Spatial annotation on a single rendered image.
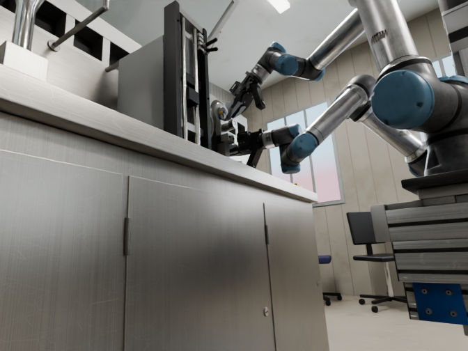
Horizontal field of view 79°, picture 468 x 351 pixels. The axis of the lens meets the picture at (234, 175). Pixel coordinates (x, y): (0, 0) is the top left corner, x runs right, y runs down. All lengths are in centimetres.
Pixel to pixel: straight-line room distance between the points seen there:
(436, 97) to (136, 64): 95
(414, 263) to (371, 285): 318
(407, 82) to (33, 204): 67
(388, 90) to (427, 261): 38
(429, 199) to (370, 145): 324
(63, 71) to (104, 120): 81
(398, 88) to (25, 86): 64
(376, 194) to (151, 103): 324
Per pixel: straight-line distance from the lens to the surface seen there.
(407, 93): 70
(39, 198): 41
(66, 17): 137
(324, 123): 105
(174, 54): 93
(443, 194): 77
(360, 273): 396
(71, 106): 42
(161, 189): 52
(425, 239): 77
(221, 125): 120
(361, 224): 352
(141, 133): 48
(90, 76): 130
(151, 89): 107
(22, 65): 85
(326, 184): 407
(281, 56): 118
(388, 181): 387
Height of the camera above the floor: 70
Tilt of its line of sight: 13 degrees up
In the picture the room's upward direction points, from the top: 3 degrees counter-clockwise
